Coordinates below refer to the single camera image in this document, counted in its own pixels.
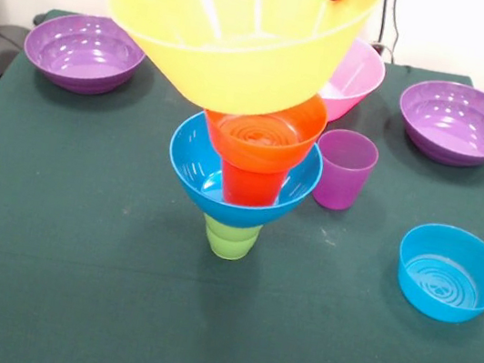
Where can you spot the purple plastic cup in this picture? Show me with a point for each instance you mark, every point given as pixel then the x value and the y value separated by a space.
pixel 344 188

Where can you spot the pink plastic bowl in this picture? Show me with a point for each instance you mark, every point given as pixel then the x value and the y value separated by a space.
pixel 359 78

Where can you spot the green plastic cup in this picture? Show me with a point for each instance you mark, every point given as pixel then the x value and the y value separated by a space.
pixel 227 246

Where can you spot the low blue plastic bowl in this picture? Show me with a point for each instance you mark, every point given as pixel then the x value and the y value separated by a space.
pixel 435 302

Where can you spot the orange plastic bowl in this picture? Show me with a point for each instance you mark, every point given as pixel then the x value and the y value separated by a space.
pixel 265 153

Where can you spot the orange plastic cup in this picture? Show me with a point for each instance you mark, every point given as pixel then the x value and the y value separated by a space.
pixel 250 187

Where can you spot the yellow plastic bowl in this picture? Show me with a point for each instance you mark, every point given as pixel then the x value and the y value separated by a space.
pixel 231 74

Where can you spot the purple plastic bowl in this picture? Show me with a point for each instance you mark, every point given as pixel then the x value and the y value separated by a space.
pixel 456 135
pixel 80 70

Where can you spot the dark green table cloth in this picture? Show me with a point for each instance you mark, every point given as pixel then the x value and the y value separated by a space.
pixel 219 325

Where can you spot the deep blue plastic bowl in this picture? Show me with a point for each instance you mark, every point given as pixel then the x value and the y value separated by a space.
pixel 189 168

